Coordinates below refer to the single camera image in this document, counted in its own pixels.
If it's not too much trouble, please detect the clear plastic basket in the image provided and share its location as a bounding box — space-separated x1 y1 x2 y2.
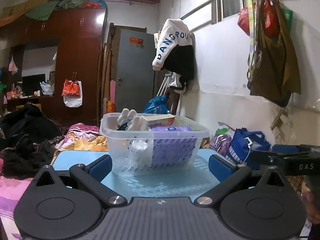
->
100 113 209 176

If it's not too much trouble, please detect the beige plush toy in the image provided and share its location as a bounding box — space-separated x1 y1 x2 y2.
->
117 108 142 131

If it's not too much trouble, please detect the ibuprofen medicine box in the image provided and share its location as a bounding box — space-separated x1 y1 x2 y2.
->
140 114 175 131

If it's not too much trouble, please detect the person's right hand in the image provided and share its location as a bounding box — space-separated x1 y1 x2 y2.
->
298 180 320 225

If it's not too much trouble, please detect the purple plastic bag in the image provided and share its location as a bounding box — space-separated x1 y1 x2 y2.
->
209 134 232 157

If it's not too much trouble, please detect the blue shopping bag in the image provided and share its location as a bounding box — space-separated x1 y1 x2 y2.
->
225 128 271 170

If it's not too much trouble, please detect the yellow patterned blanket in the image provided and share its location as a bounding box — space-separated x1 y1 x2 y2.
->
50 135 108 165

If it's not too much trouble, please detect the purple packet in basket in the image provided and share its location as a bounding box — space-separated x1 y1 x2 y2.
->
150 126 197 167

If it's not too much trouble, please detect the pink floral bedsheet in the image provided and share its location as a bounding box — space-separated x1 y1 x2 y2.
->
0 176 32 239

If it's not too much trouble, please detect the black clothes pile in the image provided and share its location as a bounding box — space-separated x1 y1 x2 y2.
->
1 103 63 179

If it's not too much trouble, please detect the orange white hanging bag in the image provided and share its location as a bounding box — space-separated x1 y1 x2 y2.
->
61 79 83 108

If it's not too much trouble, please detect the brown hanging tote bag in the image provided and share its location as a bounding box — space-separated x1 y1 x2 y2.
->
248 0 301 108

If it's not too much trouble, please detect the blue plastic garbage bag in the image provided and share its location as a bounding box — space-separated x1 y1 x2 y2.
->
143 95 168 114

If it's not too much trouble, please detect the grey metal door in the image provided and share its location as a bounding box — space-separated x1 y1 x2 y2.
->
115 29 156 113

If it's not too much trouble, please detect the black television screen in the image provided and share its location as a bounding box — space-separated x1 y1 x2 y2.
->
22 74 46 96

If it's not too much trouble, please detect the white and black hanging jacket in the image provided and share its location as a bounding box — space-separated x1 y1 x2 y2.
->
152 18 195 94

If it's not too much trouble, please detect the red hanging plastic bag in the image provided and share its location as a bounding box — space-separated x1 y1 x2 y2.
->
238 0 280 38

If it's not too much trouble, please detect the dark red wooden wardrobe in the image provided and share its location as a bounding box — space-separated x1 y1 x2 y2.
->
1 7 107 126

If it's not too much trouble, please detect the green cloth on wardrobe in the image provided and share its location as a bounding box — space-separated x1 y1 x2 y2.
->
24 0 60 21

